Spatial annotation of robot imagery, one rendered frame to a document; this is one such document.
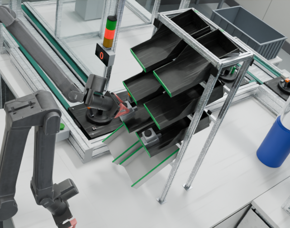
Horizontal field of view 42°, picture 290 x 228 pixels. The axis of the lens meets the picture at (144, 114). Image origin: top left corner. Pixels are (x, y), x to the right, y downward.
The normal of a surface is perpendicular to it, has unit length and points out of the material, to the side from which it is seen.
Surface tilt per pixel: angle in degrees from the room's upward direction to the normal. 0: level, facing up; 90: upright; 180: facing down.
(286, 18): 90
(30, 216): 0
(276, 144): 90
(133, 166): 45
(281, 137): 90
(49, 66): 52
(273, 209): 0
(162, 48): 25
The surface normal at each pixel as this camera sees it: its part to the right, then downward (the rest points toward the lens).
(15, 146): 0.43, 0.66
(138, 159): -0.47, -0.40
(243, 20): -0.78, 0.27
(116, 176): 0.22, -0.73
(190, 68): -0.17, -0.59
